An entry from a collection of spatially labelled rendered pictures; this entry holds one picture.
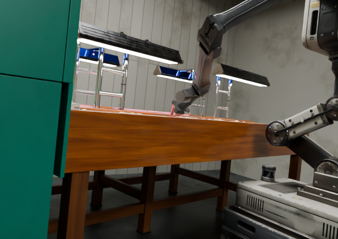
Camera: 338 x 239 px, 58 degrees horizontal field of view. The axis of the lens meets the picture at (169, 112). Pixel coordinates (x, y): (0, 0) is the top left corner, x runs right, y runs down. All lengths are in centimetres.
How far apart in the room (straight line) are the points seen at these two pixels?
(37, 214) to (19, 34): 46
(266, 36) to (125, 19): 184
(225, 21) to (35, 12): 61
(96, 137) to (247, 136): 90
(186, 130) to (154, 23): 261
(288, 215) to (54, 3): 115
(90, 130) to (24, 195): 26
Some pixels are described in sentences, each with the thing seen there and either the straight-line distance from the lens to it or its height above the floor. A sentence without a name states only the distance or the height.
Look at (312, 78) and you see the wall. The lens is 378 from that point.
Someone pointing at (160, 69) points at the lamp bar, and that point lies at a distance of 231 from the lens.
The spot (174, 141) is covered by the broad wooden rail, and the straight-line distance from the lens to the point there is 120.
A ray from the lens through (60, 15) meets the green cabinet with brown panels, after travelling 89.
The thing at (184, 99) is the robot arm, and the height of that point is 85.
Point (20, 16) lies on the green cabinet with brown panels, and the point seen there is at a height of 98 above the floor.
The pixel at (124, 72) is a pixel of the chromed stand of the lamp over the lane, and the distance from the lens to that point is 162.
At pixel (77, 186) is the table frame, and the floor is 53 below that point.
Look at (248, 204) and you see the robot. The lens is 153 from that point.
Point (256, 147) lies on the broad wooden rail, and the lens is 173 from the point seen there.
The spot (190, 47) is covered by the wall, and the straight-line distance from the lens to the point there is 403.
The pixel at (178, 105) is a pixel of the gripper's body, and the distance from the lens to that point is 157.
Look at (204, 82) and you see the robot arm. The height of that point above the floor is 93.
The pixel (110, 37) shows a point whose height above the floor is 107.
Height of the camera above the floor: 80
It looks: 1 degrees down
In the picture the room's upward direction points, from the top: 6 degrees clockwise
